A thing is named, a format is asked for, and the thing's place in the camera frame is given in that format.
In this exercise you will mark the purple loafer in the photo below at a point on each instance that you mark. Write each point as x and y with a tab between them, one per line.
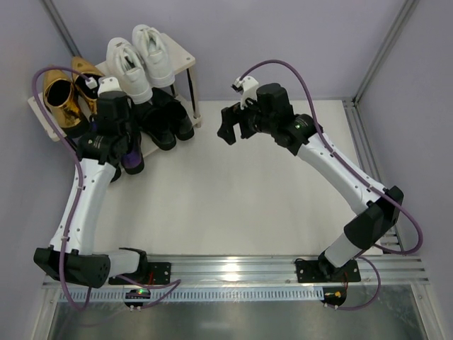
117	174
133	162

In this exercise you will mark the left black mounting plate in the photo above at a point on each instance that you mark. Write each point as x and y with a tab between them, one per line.
148	273

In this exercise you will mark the left aluminium frame post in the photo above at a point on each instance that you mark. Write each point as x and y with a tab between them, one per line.
61	27

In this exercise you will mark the white sneaker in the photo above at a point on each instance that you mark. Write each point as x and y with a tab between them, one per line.
124	63
152	49

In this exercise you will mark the black controller board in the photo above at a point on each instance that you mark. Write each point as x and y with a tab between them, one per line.
135	299
334	298

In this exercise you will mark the right aluminium floor rail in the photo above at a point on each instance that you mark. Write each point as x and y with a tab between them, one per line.
391	239

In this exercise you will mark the black mounting plate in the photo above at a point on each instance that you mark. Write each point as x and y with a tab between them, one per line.
148	273
308	271

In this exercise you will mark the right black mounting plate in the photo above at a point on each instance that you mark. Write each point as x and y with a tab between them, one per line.
308	271

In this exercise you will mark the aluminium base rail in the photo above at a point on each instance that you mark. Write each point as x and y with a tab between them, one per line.
387	269

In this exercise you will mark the left black controller board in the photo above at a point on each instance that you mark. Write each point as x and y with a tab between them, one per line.
135	299

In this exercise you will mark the slotted grey cable duct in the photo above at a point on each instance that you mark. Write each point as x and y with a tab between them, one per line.
196	294

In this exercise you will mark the white two-tier shoe shelf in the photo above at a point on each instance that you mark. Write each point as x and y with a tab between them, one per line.
183	63

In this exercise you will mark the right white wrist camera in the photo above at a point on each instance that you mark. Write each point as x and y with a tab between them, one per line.
247	87

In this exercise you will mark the right aluminium frame post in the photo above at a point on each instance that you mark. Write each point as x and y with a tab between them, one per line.
394	32

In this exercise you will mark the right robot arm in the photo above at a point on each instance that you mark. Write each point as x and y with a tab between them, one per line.
373	204

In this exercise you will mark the aluminium frame post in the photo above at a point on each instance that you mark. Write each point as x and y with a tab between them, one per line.
394	32
61	27

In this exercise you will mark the gold loafer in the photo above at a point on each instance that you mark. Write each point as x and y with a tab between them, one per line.
90	71
61	99

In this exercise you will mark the black loafer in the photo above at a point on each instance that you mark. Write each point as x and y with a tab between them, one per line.
175	113
153	122

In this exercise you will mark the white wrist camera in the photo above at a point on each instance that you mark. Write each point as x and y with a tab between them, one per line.
103	84
247	87

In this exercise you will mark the right black controller board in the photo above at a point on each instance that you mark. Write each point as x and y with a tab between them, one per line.
334	298

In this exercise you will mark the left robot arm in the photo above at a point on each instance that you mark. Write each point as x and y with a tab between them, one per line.
70	256

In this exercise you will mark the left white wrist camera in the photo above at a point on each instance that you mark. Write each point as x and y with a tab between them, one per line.
103	84

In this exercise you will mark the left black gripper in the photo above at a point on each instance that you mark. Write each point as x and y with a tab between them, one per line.
129	142

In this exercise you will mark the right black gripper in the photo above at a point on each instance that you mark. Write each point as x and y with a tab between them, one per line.
243	122

